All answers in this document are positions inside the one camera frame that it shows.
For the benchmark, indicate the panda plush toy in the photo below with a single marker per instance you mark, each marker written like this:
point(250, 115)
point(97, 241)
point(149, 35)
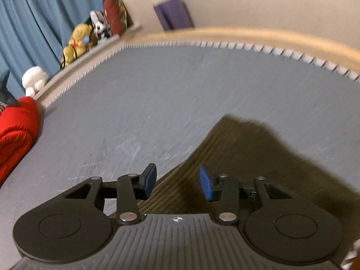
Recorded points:
point(99, 25)

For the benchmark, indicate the red folded quilt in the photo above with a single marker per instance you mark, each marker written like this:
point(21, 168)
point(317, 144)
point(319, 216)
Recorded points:
point(15, 135)

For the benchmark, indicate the dark teal shark plush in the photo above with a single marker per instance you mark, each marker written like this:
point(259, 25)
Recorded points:
point(6, 92)

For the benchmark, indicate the wooden bed frame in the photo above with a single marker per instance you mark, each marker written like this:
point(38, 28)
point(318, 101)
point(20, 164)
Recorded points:
point(253, 36)

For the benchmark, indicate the yellow plush toy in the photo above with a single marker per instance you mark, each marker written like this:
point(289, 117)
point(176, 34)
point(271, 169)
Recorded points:
point(77, 40)

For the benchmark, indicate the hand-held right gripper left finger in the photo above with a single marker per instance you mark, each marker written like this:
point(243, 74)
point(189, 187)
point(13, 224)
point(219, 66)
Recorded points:
point(149, 180)

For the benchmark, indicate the purple board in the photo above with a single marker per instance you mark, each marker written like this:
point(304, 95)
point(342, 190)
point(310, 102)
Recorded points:
point(174, 14)

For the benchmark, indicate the white plush toy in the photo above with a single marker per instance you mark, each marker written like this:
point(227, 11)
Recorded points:
point(34, 80)

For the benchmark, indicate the blue curtain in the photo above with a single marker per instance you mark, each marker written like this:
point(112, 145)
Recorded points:
point(36, 19)

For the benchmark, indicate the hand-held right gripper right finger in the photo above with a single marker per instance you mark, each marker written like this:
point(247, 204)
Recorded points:
point(206, 184)

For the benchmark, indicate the dark red cushion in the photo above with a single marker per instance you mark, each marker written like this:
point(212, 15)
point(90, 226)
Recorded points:
point(114, 12)

